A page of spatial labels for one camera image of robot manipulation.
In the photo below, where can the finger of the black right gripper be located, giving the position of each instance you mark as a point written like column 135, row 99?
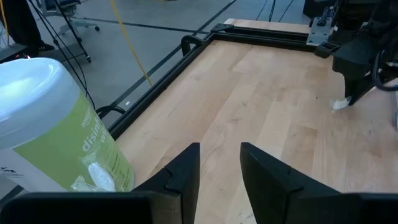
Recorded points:
column 356, row 88

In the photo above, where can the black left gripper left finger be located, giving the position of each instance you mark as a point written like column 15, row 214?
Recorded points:
column 186, row 174

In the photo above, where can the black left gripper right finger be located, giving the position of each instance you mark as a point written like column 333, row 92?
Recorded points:
column 264, row 183

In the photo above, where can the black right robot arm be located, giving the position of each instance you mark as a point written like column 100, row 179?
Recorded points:
column 385, row 18

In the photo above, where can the green disinfecting wipes canister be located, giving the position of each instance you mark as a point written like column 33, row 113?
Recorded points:
column 62, row 140

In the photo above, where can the office chair base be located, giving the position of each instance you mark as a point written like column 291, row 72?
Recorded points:
column 77, row 23

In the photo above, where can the person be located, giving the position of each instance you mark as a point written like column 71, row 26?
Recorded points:
column 21, row 21

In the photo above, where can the black aluminium table frame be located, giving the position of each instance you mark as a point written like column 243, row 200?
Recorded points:
column 161, row 85

